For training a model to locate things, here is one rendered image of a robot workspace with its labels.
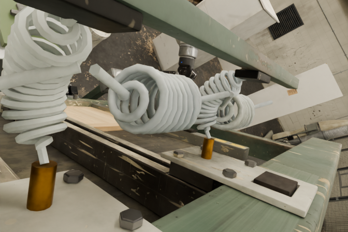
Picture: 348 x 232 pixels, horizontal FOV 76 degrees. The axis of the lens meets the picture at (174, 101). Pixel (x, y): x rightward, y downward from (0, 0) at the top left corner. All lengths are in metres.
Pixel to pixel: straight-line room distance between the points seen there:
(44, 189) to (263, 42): 9.00
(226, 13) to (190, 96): 3.03
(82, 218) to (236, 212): 0.14
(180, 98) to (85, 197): 0.11
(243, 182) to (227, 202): 0.05
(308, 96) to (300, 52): 4.57
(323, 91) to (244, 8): 2.05
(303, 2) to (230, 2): 6.04
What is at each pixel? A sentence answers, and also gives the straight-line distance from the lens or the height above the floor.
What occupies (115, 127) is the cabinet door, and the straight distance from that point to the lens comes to 0.93.
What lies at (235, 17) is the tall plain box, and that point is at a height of 1.40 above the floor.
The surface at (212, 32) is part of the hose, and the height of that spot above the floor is 1.97.
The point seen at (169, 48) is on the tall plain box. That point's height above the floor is 0.31.
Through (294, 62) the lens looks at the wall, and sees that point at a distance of 8.85.
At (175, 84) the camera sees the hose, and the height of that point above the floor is 1.91.
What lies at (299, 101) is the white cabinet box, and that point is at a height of 1.45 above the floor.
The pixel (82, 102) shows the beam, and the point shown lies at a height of 0.90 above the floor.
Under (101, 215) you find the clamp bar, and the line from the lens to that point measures 0.18.
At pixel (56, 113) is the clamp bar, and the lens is 0.17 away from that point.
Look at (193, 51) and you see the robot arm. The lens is 1.05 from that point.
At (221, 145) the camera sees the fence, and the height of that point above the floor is 1.64.
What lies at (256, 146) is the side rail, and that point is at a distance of 1.04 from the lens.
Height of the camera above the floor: 2.02
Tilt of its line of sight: 34 degrees down
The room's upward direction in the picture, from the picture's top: 63 degrees clockwise
